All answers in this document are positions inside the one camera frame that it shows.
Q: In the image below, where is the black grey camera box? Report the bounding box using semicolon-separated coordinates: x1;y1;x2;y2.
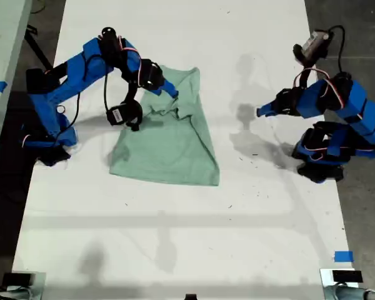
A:
292;30;332;66

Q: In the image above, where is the pale grey side table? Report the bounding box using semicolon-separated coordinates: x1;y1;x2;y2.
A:
0;0;34;185

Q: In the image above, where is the small black box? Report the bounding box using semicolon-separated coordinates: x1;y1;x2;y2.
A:
332;270;363;284
2;272;35;286

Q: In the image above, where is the black camera stalk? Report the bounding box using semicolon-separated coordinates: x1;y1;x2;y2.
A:
295;62;315;90
121;79;139;107

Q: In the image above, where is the black camera box white label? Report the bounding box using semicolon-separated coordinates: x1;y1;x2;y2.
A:
105;99;144;132

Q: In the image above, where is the grey metal tube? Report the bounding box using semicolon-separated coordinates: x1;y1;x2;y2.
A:
0;286;31;300
326;286;375;300

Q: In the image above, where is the black tripod leg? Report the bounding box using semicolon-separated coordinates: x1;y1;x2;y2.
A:
24;26;54;71

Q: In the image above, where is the thin green cable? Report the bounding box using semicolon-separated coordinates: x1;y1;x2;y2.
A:
30;0;48;15

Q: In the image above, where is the pale green T-shirt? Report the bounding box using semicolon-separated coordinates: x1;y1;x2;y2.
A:
108;65;221;188

